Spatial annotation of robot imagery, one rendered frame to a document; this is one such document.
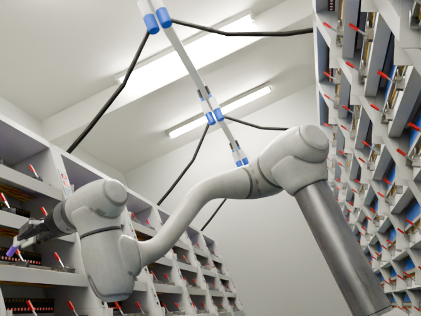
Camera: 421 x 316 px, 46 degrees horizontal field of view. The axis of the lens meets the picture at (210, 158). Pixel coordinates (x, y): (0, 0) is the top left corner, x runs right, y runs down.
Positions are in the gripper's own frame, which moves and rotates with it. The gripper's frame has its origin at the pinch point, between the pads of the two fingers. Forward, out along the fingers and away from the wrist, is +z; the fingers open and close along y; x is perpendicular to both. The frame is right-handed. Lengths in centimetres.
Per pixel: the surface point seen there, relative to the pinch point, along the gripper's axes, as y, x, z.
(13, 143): 19, 58, 48
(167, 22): 73, 129, 5
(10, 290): 22, -3, 47
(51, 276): 25.5, -1.7, 26.5
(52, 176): 38, 49, 49
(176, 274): 171, 34, 106
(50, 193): 33, 37, 41
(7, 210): 6.7, 18.1, 24.3
